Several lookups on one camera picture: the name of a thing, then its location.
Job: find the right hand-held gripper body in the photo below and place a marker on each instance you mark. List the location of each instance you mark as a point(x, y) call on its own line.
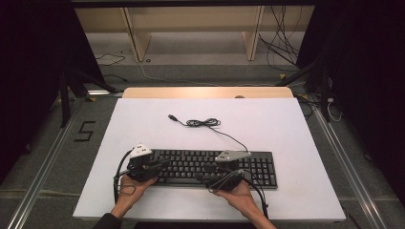
point(226, 181)

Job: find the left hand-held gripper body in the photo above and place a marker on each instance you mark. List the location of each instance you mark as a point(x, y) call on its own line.
point(141, 170)

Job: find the black computer keyboard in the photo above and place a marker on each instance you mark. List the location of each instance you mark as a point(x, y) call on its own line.
point(187, 165)

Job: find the person's left hand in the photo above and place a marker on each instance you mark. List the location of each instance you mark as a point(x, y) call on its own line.
point(132, 191)

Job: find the person's right hand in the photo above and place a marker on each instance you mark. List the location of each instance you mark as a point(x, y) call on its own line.
point(242, 198)

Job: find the white table board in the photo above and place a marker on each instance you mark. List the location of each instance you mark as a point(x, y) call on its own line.
point(254, 127)

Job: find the short silver metal bar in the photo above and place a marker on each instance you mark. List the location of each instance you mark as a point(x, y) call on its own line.
point(103, 93)

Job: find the black metal stand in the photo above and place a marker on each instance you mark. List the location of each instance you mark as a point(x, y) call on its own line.
point(324, 95)
point(65, 101)

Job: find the dark curtain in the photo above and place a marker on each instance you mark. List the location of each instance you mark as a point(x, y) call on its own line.
point(369, 79)
point(28, 79)

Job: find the light wooden shelf unit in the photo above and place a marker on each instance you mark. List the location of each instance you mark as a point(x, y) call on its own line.
point(191, 19)

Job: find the metal floor rail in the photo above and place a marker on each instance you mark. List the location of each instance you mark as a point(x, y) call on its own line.
point(350, 165)
point(44, 168)

